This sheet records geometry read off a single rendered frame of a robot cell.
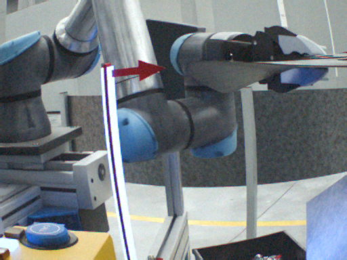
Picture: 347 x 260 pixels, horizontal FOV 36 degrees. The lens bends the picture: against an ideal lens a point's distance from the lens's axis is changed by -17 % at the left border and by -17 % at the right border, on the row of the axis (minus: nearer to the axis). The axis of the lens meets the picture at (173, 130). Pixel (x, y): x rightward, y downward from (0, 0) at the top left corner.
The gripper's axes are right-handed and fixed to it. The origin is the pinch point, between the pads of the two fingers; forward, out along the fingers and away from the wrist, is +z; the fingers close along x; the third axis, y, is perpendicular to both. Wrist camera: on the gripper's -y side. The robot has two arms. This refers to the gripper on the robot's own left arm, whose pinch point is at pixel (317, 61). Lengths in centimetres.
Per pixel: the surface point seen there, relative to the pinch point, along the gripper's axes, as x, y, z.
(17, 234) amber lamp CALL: 14.6, -41.2, 8.9
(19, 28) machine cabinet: -84, 230, -1056
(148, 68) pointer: 1.9, -20.2, -6.6
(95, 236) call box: 14.3, -34.2, 10.8
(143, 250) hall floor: 109, 102, -245
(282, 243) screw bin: 31.2, 12.8, -20.0
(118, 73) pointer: 2.4, -22.7, -8.5
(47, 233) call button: 13.7, -38.8, 11.2
